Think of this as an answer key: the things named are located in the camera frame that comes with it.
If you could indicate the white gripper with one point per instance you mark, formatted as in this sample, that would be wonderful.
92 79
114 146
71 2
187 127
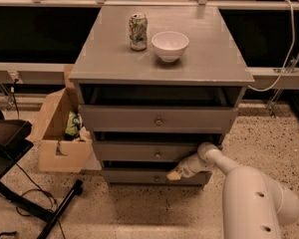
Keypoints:
189 169

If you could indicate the grey drawer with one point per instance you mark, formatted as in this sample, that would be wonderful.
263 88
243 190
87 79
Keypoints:
143 151
157 119
145 176

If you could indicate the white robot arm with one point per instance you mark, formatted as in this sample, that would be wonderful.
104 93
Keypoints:
254 205

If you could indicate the grey bottom drawer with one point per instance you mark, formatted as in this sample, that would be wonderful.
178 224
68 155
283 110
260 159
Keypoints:
145 176

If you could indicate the grey top drawer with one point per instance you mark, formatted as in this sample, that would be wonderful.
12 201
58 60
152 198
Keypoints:
157 119

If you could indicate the green snack bag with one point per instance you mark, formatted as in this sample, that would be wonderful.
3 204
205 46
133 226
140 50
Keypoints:
73 125

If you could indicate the cardboard box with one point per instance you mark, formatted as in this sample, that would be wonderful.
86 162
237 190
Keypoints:
56 153

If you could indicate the white ceramic bowl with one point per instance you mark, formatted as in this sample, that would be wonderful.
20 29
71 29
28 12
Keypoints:
169 46

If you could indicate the green soda can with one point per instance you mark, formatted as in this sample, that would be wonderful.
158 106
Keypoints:
138 31

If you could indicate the black office chair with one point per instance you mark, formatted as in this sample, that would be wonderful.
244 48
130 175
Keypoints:
13 146

